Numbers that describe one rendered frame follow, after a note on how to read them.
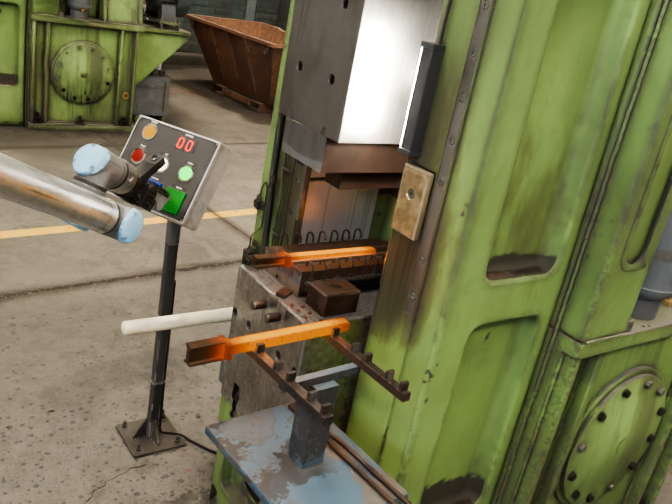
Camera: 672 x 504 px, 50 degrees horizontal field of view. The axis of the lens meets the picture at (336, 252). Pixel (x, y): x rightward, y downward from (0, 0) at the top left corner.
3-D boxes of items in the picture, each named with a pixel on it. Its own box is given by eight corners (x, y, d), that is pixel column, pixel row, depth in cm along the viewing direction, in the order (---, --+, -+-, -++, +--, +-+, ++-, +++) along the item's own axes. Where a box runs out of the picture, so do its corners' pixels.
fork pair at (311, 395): (322, 415, 139) (324, 406, 138) (305, 399, 143) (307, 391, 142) (407, 389, 153) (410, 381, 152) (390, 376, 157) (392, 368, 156)
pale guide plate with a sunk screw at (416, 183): (412, 241, 176) (428, 174, 169) (389, 227, 182) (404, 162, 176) (419, 240, 177) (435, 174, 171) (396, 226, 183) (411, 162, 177)
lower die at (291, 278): (297, 297, 197) (302, 269, 194) (262, 266, 212) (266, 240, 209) (412, 282, 222) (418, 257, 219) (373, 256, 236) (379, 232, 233)
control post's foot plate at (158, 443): (133, 460, 260) (135, 440, 257) (112, 425, 276) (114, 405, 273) (188, 447, 273) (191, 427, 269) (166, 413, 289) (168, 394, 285)
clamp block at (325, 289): (321, 318, 189) (325, 296, 186) (304, 303, 195) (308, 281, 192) (357, 312, 196) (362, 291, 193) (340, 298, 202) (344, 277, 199)
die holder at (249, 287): (280, 466, 200) (307, 325, 183) (219, 392, 227) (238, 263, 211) (429, 424, 232) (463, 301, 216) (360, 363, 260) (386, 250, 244)
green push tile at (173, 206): (175, 215, 220) (186, 193, 221) (156, 207, 223) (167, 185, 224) (178, 216, 222) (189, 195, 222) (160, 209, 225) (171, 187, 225)
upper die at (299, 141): (320, 173, 184) (326, 137, 181) (280, 150, 199) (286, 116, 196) (439, 172, 209) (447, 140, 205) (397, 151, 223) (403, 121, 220)
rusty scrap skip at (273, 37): (261, 122, 801) (272, 44, 770) (177, 81, 927) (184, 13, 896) (341, 122, 880) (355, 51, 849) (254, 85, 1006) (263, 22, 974)
